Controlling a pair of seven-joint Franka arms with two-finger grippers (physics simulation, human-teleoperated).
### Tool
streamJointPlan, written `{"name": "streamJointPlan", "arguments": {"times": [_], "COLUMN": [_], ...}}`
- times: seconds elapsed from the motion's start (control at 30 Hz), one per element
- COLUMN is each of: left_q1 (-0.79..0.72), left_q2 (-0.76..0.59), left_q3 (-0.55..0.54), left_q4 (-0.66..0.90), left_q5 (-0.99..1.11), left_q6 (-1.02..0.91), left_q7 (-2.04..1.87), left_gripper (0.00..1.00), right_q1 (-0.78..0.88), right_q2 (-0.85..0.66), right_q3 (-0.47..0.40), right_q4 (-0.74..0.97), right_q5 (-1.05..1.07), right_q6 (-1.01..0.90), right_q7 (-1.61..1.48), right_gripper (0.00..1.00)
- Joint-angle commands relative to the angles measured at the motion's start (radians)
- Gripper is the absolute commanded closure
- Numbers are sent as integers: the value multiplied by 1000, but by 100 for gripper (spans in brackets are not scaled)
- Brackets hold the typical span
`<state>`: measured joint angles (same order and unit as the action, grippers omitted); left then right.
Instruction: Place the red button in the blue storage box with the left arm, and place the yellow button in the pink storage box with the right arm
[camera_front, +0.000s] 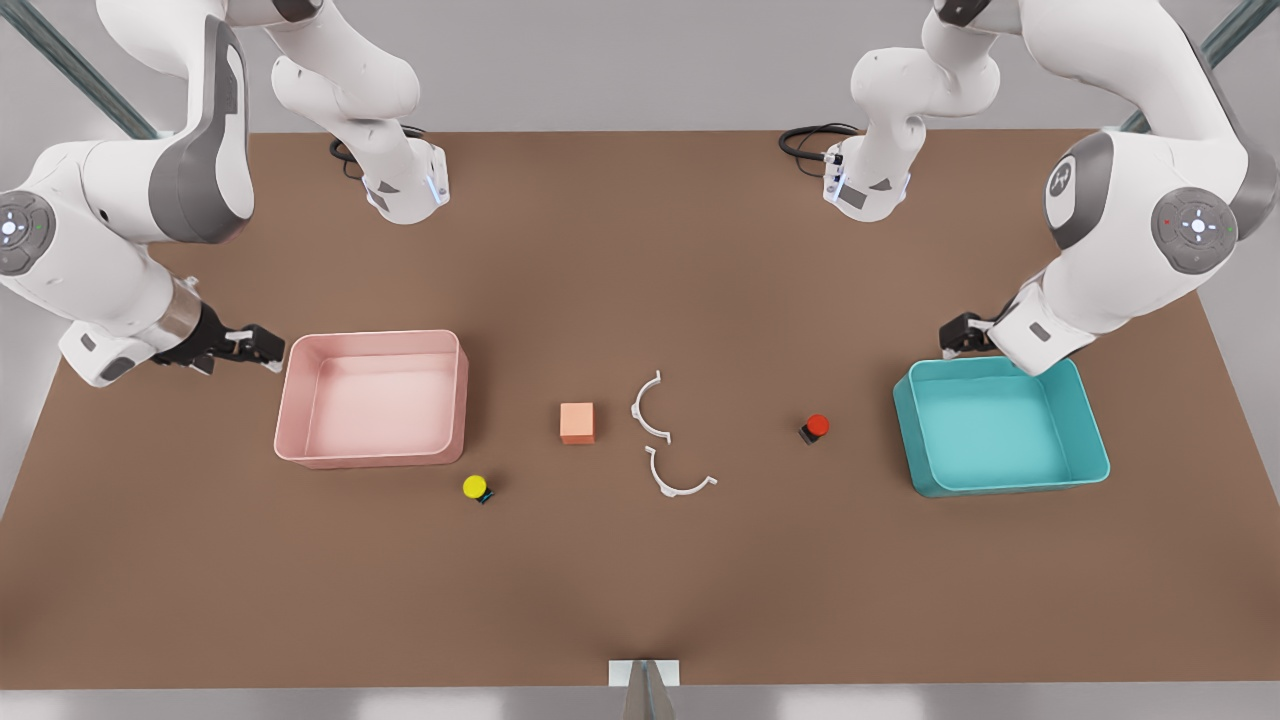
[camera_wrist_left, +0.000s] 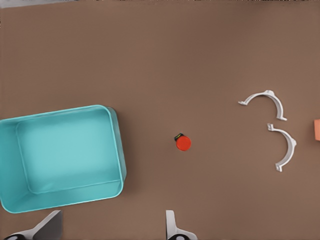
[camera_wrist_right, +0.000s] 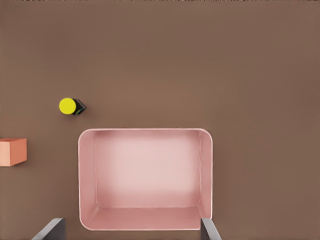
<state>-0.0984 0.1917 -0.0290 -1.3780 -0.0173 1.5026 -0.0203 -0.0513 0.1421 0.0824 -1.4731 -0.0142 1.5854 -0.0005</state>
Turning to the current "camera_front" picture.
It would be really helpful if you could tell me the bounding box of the blue storage box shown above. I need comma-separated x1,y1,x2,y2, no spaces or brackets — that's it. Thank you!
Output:
893,356,1112,499

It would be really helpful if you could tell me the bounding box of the silver frame post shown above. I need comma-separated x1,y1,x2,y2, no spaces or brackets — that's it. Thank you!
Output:
622,662,674,720
1119,0,1280,134
0,0,161,140

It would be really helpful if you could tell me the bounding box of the pink storage box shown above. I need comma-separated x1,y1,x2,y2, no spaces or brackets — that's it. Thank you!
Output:
274,330,470,470

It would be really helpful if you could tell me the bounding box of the pale post foot plate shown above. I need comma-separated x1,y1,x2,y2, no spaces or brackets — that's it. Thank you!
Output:
609,660,681,688

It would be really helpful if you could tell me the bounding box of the black cable loop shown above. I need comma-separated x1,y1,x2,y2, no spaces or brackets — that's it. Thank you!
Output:
329,124,428,182
778,123,863,182

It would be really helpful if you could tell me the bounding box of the white curved plastic clip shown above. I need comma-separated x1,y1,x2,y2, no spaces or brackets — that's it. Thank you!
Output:
631,370,673,445
644,446,719,499

